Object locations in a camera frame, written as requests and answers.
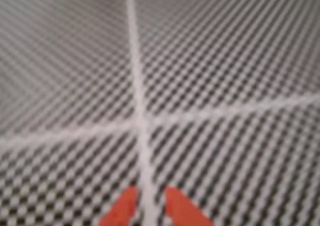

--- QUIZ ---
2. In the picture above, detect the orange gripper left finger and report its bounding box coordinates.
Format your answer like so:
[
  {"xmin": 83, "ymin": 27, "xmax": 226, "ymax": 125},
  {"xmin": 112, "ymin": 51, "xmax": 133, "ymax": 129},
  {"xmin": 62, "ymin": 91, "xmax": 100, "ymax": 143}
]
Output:
[{"xmin": 98, "ymin": 186, "xmax": 139, "ymax": 226}]

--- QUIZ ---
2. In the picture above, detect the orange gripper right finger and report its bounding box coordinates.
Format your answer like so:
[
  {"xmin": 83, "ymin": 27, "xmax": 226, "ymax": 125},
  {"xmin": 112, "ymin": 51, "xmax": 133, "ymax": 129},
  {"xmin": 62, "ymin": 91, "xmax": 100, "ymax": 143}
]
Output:
[{"xmin": 164, "ymin": 186, "xmax": 215, "ymax": 226}]

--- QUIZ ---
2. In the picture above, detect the black white checkerboard paper sheet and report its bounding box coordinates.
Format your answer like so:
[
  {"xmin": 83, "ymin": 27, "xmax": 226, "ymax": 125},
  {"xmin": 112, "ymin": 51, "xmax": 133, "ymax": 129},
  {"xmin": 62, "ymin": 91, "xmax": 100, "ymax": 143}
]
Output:
[
  {"xmin": 0, "ymin": 128, "xmax": 151, "ymax": 226},
  {"xmin": 144, "ymin": 99, "xmax": 320, "ymax": 226},
  {"xmin": 0, "ymin": 0, "xmax": 138, "ymax": 144},
  {"xmin": 129, "ymin": 0, "xmax": 320, "ymax": 123}
]

